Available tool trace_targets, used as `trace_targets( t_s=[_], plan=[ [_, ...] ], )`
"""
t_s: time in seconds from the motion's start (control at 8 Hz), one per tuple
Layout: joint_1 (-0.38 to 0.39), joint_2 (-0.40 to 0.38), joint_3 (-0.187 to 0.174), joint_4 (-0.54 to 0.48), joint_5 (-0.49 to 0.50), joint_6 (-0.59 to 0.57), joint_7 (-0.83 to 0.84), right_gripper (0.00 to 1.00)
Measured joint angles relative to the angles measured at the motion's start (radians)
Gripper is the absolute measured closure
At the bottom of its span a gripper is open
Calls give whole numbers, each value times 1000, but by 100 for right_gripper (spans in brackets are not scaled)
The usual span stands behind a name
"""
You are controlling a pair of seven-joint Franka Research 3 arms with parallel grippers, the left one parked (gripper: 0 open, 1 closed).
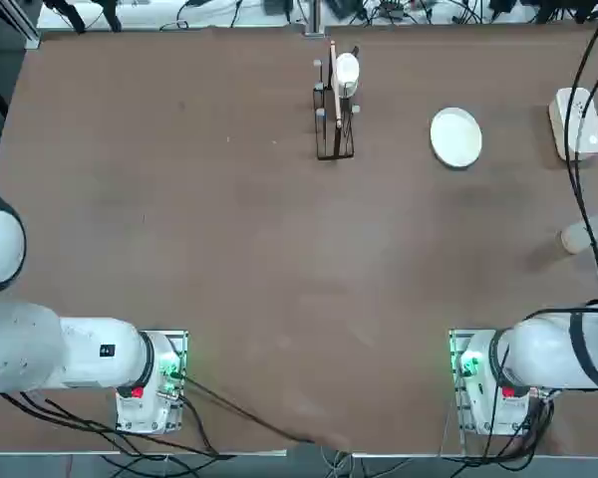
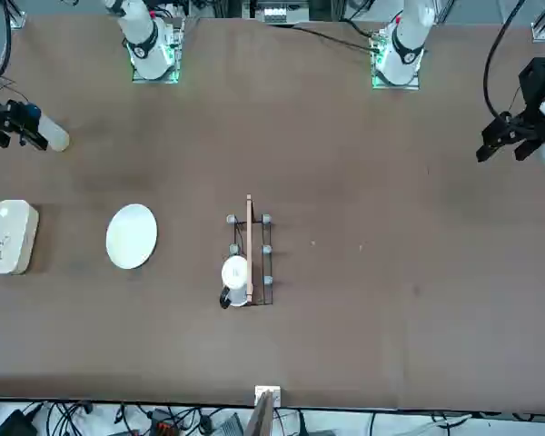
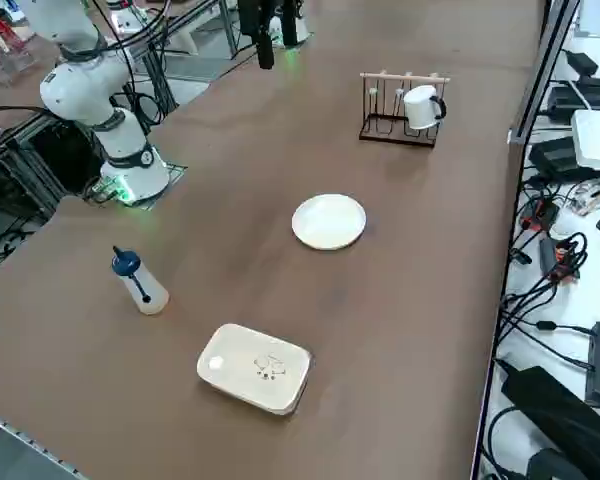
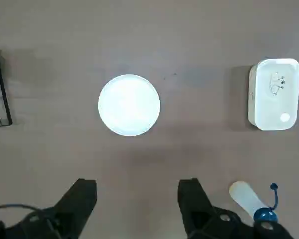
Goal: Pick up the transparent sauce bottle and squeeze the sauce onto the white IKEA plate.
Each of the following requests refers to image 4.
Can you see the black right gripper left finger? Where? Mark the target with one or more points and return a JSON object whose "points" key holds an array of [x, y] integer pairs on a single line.
{"points": [[74, 199]]}

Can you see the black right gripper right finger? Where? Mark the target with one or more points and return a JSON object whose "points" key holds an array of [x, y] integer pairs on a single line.
{"points": [[192, 199]]}

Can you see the transparent sauce bottle blue cap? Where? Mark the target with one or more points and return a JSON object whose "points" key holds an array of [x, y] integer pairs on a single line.
{"points": [[243, 196]]}

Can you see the white round plate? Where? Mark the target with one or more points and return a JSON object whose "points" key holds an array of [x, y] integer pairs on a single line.
{"points": [[129, 104]]}

